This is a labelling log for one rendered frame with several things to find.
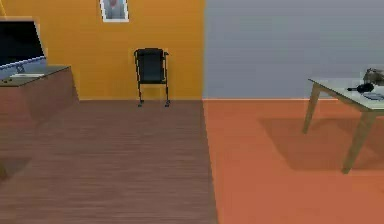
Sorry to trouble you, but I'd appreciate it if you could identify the white flat remote control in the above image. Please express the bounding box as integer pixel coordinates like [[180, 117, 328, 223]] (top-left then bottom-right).
[[9, 73, 45, 79]]

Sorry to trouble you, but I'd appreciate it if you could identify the white framed wall picture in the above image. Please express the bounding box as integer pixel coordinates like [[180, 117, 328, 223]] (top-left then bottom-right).
[[99, 0, 130, 23]]

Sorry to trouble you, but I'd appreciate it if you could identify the pale top wooden table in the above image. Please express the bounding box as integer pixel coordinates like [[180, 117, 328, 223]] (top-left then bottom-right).
[[301, 77, 384, 175]]

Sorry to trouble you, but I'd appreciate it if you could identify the black screen television set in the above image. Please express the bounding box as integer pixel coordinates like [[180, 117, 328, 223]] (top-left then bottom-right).
[[0, 18, 48, 81]]

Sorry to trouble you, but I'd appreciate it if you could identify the black folding chair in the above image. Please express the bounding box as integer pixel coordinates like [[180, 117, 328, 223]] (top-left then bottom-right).
[[133, 47, 171, 108]]

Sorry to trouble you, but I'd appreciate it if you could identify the black round pan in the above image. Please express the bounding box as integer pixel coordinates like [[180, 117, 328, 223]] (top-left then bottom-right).
[[346, 82, 375, 94]]

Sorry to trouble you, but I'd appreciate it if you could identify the brown lumpy object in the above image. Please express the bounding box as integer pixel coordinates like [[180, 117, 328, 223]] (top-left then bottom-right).
[[362, 67, 384, 86]]

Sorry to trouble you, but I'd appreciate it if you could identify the grey flat plate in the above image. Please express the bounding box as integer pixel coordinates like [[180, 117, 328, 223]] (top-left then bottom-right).
[[362, 92, 384, 102]]

